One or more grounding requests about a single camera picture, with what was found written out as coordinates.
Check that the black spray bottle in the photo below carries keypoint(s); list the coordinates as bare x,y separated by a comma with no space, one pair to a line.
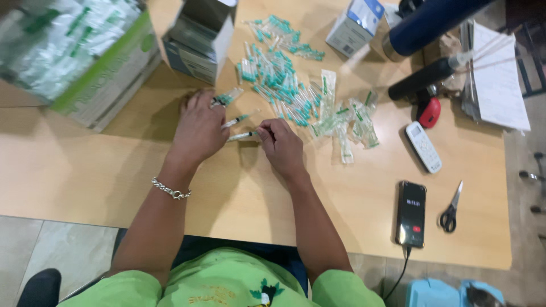
420,79

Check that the green shirt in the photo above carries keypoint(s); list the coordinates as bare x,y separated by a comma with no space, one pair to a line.
226,281

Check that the bundle of green-tipped syringes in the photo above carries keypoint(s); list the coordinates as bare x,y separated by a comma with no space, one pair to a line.
228,97

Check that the large carton of syringe packets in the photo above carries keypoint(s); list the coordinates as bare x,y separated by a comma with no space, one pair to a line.
72,55

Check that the person's right hand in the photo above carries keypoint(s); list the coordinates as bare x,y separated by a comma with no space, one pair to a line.
281,147

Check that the clear syringe green tip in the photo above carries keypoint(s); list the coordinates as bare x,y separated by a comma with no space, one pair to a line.
239,119
241,136

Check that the black chair armrest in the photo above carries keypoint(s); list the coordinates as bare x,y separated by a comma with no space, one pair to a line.
40,288

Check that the chair base with castors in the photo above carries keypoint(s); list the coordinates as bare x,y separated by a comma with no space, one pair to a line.
535,179

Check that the stack of white papers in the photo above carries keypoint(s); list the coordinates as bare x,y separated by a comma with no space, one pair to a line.
497,81

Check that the white remote control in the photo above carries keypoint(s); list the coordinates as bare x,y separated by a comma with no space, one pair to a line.
423,147

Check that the pile of empty clear wrappers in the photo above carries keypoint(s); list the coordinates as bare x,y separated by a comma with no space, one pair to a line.
345,121

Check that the light blue bag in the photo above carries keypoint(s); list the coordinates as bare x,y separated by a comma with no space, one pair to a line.
439,294

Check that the open grey cardboard box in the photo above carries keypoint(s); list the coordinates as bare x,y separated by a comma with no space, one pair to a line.
198,42

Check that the dark blue steel bottle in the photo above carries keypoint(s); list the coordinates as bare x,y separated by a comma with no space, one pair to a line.
426,25

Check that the pile of green-capped needles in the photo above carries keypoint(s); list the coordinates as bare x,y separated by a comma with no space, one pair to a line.
279,81

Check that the person's left hand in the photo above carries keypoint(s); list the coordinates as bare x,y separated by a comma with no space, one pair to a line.
198,130

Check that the dark metal furniture frame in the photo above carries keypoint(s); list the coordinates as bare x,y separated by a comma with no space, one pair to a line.
529,42

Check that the small white blue box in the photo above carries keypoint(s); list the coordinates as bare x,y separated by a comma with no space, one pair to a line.
354,30

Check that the black smartphone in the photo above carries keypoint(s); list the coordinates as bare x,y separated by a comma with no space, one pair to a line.
411,213

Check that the brown paper bag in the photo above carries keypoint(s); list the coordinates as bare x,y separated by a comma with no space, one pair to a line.
451,49

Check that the red black small device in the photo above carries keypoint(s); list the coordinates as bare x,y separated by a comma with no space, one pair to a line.
428,113

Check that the person's right fingers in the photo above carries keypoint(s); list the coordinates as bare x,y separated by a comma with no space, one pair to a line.
271,130

